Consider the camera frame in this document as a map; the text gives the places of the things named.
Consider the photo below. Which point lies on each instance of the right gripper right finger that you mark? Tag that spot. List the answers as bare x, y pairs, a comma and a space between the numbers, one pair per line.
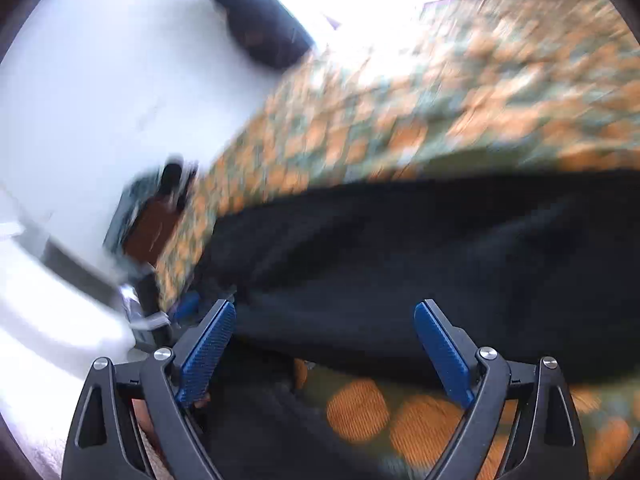
545, 440

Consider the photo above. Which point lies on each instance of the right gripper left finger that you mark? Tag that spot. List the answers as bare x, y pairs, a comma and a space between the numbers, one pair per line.
104, 441

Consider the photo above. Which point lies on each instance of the black pants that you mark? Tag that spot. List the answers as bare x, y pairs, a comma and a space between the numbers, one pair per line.
531, 265

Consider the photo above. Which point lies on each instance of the brown wooden nightstand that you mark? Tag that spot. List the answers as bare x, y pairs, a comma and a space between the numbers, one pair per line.
151, 230

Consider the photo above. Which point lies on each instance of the green orange patterned bedspread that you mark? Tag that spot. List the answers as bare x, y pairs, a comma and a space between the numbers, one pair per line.
473, 88

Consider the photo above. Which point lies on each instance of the dark bag by window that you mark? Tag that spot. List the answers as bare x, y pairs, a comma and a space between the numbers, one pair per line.
266, 32

